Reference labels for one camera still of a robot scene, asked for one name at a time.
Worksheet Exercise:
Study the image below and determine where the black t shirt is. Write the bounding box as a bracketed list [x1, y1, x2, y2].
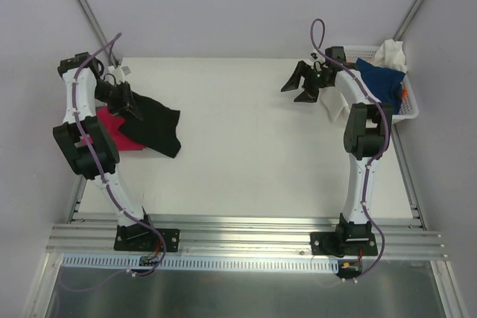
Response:
[119, 92, 181, 159]

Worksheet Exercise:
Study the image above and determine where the white plastic basket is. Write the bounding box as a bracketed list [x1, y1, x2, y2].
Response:
[344, 45, 419, 124]

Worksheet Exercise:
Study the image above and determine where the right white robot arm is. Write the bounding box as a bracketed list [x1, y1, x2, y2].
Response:
[281, 47, 393, 255]

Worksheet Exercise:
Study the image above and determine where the purple cable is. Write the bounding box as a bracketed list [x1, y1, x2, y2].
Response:
[59, 32, 167, 291]
[310, 19, 391, 284]

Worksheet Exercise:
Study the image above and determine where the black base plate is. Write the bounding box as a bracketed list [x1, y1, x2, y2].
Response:
[309, 232, 378, 258]
[113, 225, 180, 252]

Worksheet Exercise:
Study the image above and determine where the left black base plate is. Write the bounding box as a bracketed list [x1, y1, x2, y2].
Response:
[113, 225, 180, 252]

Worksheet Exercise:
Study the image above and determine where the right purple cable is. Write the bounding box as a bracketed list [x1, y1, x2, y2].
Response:
[310, 19, 391, 284]

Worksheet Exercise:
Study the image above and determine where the white t shirt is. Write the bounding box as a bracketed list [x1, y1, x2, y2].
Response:
[321, 86, 350, 122]

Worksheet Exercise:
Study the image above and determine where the blue t shirt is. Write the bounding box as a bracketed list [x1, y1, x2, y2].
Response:
[355, 58, 405, 115]

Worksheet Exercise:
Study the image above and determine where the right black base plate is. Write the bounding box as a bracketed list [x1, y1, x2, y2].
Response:
[309, 232, 378, 258]

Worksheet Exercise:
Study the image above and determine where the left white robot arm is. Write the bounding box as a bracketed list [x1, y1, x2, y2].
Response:
[53, 52, 157, 249]

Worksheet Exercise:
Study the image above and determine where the aluminium mounting rail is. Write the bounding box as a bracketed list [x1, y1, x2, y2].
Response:
[46, 213, 450, 261]

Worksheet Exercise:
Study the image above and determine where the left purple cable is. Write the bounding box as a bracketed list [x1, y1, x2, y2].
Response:
[59, 32, 167, 291]

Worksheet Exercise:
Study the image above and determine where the white cloth in basket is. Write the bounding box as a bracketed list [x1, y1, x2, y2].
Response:
[373, 39, 408, 73]

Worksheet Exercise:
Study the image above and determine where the folded pink t shirt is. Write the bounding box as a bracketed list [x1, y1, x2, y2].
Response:
[96, 107, 146, 151]

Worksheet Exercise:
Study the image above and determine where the white slotted cable duct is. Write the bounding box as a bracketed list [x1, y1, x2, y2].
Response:
[62, 254, 338, 273]

